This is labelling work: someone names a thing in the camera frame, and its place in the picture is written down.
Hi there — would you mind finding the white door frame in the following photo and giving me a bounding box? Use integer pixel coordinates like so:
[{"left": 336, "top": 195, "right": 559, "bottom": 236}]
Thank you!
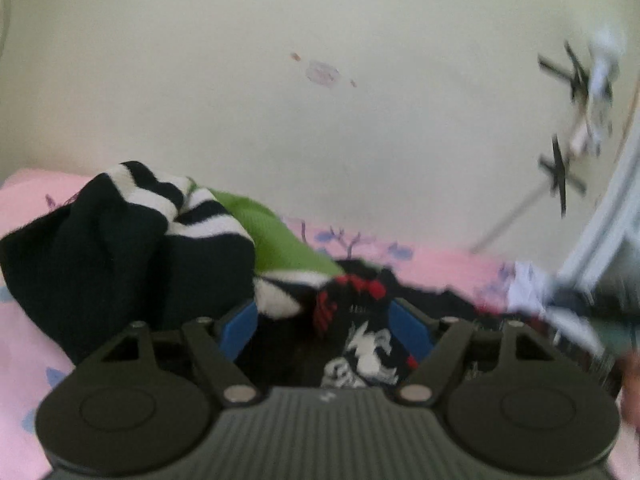
[{"left": 560, "top": 125, "right": 640, "bottom": 301}]

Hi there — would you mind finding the black deer print sweater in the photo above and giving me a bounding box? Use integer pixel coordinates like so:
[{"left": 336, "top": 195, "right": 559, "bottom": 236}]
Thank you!
[{"left": 235, "top": 259, "right": 556, "bottom": 391}]

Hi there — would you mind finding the clear adhesive wall hook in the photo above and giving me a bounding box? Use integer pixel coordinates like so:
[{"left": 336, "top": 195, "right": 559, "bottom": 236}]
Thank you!
[{"left": 305, "top": 59, "right": 342, "bottom": 90}]

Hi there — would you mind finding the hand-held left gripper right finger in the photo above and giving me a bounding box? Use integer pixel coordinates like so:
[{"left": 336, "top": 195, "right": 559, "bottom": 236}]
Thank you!
[{"left": 390, "top": 298, "right": 564, "bottom": 407}]

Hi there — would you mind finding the black green striped garment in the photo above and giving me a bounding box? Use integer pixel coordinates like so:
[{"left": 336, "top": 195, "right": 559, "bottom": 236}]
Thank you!
[{"left": 0, "top": 160, "right": 346, "bottom": 366}]

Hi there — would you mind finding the pink floral bedsheet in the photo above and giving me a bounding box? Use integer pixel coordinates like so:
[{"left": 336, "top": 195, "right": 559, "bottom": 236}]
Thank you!
[{"left": 0, "top": 167, "right": 531, "bottom": 480}]

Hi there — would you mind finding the white light bulb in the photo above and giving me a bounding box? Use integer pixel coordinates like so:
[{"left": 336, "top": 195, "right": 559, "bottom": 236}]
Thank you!
[{"left": 585, "top": 22, "right": 630, "bottom": 96}]

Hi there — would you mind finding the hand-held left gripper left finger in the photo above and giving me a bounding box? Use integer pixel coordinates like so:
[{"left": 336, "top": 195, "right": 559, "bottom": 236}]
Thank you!
[{"left": 91, "top": 299, "right": 264, "bottom": 407}]

